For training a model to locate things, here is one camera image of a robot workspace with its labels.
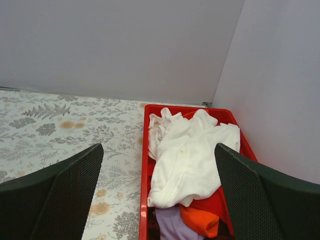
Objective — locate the orange t-shirt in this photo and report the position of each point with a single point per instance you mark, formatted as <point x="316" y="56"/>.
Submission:
<point x="202" y="222"/>

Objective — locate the red t-shirt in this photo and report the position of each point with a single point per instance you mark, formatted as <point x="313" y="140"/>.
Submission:
<point x="217" y="205"/>

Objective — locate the white t-shirt with robot print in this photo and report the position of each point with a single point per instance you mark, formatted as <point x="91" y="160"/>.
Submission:
<point x="184" y="153"/>

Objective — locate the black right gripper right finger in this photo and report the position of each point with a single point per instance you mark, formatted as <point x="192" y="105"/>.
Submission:
<point x="266" y="204"/>

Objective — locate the floral patterned table mat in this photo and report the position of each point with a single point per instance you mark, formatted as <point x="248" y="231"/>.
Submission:
<point x="40" y="129"/>

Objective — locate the lavender t-shirt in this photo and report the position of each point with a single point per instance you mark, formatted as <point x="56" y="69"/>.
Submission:
<point x="172" y="227"/>

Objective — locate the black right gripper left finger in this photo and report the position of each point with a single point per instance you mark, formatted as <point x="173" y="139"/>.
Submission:
<point x="52" y="203"/>

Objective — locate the red plastic bin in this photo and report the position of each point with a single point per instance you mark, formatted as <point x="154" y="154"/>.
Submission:
<point x="148" y="164"/>

